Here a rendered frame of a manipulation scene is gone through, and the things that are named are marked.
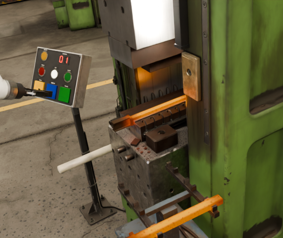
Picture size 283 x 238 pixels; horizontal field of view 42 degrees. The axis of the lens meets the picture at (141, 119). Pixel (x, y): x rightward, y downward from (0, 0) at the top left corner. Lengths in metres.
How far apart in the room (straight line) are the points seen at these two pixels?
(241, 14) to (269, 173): 0.83
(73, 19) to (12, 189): 3.97
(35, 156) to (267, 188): 2.17
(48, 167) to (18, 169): 0.26
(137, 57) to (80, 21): 5.08
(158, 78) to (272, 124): 0.67
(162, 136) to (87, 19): 5.10
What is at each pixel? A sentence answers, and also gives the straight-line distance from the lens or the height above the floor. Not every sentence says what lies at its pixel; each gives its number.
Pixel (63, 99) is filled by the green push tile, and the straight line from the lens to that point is 2.02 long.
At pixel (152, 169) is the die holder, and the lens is 1.60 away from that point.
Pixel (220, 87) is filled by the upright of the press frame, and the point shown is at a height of 1.27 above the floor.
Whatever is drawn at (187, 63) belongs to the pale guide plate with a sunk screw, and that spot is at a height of 1.32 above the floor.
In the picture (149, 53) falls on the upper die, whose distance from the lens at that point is 1.54.
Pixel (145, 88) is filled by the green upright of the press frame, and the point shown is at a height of 1.02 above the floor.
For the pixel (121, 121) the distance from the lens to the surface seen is 1.67.
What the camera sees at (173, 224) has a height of 0.97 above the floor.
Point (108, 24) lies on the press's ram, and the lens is 1.62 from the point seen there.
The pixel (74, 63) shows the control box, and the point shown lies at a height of 1.15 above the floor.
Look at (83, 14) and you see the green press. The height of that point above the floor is 0.25.
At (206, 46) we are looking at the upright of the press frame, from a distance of 1.32.
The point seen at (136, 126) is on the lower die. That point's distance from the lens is 1.69.
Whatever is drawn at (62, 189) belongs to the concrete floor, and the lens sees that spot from 2.98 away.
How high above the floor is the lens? 1.87
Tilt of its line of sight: 31 degrees down
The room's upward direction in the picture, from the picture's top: 7 degrees counter-clockwise
